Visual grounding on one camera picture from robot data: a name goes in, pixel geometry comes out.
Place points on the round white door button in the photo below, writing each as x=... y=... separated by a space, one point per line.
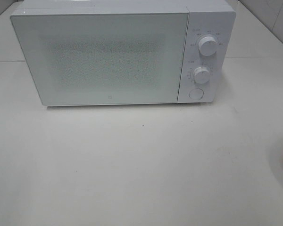
x=196 y=94

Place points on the lower white timer knob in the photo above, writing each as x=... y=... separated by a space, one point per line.
x=201 y=75

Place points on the upper white power knob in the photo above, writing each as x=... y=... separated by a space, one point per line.
x=207 y=45

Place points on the white microwave oven body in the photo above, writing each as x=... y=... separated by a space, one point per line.
x=214 y=17

